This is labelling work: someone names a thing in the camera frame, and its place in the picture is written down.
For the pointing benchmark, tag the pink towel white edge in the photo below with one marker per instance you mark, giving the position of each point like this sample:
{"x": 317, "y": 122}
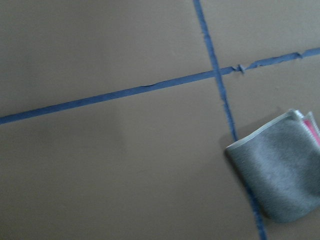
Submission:
{"x": 280, "y": 162}

